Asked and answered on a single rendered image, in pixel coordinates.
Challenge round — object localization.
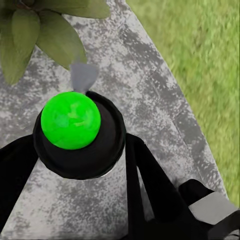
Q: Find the insectifuge atomizer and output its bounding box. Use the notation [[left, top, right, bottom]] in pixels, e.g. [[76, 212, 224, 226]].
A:
[[33, 60, 127, 181]]

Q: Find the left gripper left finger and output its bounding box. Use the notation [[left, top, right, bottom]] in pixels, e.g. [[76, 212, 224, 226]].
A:
[[0, 134, 39, 233]]

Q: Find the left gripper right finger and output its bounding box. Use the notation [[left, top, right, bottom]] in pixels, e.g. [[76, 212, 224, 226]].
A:
[[125, 133, 209, 240]]

